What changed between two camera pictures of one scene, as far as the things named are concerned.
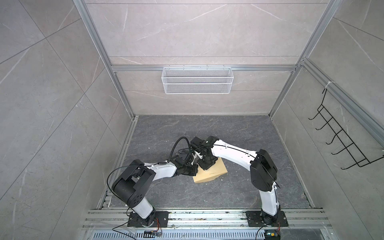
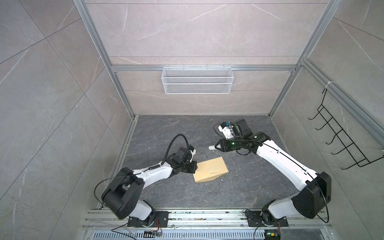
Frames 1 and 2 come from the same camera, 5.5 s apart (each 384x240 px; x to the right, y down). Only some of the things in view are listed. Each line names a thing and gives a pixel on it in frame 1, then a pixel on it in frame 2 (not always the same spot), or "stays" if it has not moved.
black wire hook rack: x=340 y=135 stays
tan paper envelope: x=217 y=169 stays
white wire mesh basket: x=197 y=80 stays
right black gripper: x=206 y=166 -> x=223 y=146
